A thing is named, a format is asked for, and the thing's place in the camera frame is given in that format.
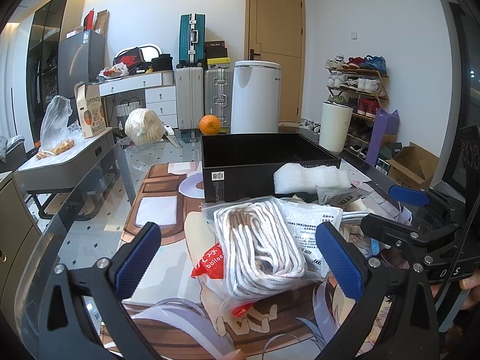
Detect white printed plastic pouch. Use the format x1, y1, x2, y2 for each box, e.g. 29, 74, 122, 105
277, 199, 343, 278

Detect red white balloon glue bag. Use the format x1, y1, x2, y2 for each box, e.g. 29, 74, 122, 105
189, 242, 260, 318

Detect bagged striped white rope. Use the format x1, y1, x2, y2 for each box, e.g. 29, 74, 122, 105
201, 196, 327, 302

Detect white foam wrap piece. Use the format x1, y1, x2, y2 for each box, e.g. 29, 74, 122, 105
273, 163, 351, 194

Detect black storage box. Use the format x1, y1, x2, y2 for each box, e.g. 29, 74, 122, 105
202, 133, 340, 203

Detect person's right hand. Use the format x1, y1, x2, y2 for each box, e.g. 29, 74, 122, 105
458, 270, 480, 310

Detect open cardboard box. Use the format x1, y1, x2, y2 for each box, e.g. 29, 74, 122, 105
387, 142, 439, 190

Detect purple paper bag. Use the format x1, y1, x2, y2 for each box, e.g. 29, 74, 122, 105
365, 108, 400, 167

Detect white tumbler cup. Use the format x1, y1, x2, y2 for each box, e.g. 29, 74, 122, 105
319, 102, 352, 155

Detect wooden shoe rack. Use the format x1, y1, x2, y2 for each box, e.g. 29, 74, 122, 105
325, 55, 389, 159

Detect grey side table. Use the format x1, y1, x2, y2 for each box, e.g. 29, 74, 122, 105
13, 127, 117, 221

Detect clear bag of fruit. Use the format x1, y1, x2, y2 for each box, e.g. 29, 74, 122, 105
36, 95, 84, 159

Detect fruit cardboard box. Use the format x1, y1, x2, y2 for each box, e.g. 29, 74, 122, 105
75, 82, 107, 139

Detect woven basket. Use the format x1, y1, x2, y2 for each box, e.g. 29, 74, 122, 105
115, 97, 143, 131

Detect large white appliance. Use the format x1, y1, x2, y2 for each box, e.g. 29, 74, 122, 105
230, 60, 281, 134

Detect orange fruit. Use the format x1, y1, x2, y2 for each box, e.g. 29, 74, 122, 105
199, 115, 221, 136

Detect white drawer desk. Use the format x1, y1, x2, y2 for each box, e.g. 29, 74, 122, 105
98, 71, 178, 128

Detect white suitcase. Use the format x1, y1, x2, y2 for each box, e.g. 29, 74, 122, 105
176, 67, 204, 130

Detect silver suitcase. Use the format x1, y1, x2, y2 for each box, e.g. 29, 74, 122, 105
203, 68, 233, 128

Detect wooden door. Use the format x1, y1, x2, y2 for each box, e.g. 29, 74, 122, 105
244, 0, 306, 125

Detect grey refrigerator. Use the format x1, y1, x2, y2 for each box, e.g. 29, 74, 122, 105
57, 30, 106, 98

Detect stacked black yellow boxes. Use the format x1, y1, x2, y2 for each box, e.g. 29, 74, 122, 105
205, 40, 231, 69

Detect teal suitcase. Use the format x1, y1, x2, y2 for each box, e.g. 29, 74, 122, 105
176, 13, 206, 68

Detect dark glass cabinet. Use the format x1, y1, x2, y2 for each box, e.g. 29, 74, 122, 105
26, 0, 85, 146

